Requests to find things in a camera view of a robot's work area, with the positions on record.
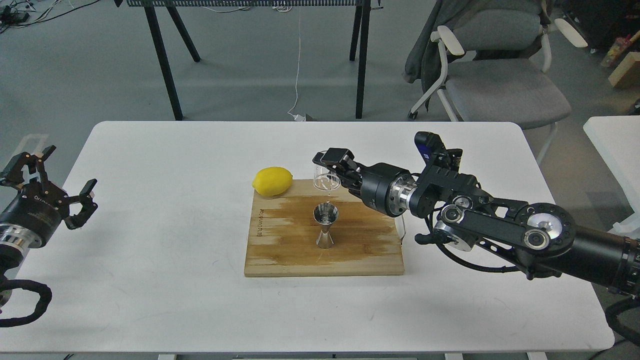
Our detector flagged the black metal rack table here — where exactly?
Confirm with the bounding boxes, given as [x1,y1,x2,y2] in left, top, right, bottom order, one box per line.
[110,0,373,121]

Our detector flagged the wooden box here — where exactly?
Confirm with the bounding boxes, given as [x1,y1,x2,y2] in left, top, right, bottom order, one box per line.
[608,51,640,89]

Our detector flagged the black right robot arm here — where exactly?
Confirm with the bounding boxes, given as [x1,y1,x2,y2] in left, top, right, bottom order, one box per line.
[312,131,640,346]

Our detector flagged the yellow lemon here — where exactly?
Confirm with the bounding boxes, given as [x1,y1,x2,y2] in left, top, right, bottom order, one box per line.
[252,166,293,197]

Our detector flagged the wooden cutting board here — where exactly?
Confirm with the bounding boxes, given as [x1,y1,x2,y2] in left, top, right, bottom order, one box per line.
[244,179,405,277]

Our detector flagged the white power cable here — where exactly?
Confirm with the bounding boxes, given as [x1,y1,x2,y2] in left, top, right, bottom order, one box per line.
[287,7,308,122]

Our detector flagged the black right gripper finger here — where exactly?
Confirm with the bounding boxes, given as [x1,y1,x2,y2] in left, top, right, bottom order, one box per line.
[330,172,362,199]
[311,147,360,176]

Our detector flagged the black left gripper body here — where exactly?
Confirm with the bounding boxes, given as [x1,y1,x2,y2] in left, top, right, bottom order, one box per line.
[0,194,70,249]

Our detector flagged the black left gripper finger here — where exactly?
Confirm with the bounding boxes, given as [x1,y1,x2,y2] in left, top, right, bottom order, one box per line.
[0,145,57,198]
[62,178,98,230]

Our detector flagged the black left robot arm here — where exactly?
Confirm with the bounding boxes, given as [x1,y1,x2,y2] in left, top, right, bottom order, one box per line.
[0,145,98,328]

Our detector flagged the grey office chair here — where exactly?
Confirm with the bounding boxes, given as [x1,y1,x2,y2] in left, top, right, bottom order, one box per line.
[403,0,586,163]

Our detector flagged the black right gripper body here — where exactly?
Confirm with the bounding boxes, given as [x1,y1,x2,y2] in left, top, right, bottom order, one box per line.
[349,162,418,218]

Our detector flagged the small clear glass cup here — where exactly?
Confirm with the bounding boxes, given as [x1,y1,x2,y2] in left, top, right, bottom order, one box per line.
[312,165,341,193]

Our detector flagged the steel double jigger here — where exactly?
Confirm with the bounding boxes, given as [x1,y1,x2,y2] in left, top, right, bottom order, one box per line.
[313,201,339,249]

